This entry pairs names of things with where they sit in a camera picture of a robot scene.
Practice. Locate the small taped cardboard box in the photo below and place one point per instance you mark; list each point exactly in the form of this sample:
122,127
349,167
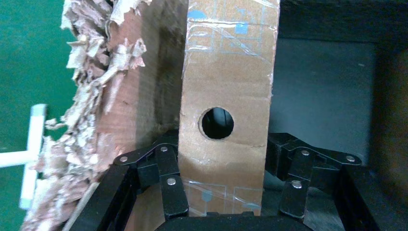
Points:
223,79

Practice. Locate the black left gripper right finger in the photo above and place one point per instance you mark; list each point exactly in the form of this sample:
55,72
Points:
294,194

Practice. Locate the large open cardboard carton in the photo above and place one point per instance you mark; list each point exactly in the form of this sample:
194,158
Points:
124,95

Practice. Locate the white pipe frame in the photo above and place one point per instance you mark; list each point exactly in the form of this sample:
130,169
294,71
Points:
33,143

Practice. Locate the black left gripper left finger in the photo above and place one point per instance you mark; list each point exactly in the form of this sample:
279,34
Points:
172,194

